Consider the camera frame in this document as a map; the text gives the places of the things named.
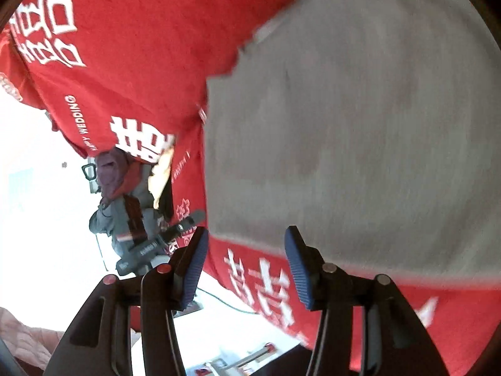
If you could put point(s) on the cream cloth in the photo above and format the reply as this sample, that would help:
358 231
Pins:
162 172

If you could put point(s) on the red printed sofa cover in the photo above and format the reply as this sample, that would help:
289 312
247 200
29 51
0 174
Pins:
450 313

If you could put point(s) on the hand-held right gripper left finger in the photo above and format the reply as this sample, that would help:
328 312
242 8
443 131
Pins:
195 266

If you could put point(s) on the black framed object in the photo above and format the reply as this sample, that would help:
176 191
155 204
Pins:
88 174

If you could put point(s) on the grey metal stand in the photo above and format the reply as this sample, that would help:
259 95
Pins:
238 362

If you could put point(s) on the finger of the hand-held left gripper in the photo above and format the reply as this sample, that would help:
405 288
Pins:
188 222

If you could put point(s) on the purple cloth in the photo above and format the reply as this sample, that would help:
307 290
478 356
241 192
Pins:
111 172

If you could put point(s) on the person's pink quilted clothing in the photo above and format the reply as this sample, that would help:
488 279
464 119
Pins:
27 337

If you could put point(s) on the grey sweater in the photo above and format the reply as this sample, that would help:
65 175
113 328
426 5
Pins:
352 125

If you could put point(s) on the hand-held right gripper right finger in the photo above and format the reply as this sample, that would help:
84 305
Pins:
299 270

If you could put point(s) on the grey jacket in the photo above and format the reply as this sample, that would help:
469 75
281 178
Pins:
117 223

